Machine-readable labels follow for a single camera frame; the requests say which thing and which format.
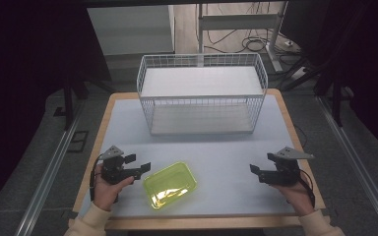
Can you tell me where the tangle of black floor cables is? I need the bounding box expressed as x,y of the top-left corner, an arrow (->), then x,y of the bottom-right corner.
206,29 -> 304,68

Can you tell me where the person's right hand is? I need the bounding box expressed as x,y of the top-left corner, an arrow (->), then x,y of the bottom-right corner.
270,178 -> 316,217

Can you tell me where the black stand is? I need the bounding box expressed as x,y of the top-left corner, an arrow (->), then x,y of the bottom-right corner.
281,57 -> 355,128
60,73 -> 92,132

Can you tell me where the white cabinet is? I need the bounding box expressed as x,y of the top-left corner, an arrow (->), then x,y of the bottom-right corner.
87,4 -> 176,56

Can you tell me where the grey metal desk frame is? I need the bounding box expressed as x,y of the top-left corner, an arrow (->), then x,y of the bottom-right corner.
196,1 -> 289,74

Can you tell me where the yellow-green plastic tray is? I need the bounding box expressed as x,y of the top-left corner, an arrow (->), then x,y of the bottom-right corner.
143,160 -> 198,210

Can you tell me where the person's left hand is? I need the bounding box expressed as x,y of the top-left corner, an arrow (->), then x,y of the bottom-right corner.
93,163 -> 136,212

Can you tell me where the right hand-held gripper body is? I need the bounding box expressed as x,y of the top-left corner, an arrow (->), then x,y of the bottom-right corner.
258,146 -> 315,188

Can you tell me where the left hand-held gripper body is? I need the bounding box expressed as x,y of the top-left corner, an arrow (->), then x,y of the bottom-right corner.
97,145 -> 143,186

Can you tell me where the black floor plate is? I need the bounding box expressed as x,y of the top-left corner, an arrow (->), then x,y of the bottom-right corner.
66,130 -> 90,153

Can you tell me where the aluminium floor rail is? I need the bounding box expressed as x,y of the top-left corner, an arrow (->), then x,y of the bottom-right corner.
14,99 -> 87,236
316,95 -> 378,236

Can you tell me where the black cable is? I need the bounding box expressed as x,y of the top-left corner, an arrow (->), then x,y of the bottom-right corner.
89,155 -> 104,202
295,167 -> 316,209

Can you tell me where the white wire shelf rack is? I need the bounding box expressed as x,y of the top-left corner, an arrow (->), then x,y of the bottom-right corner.
136,52 -> 270,137

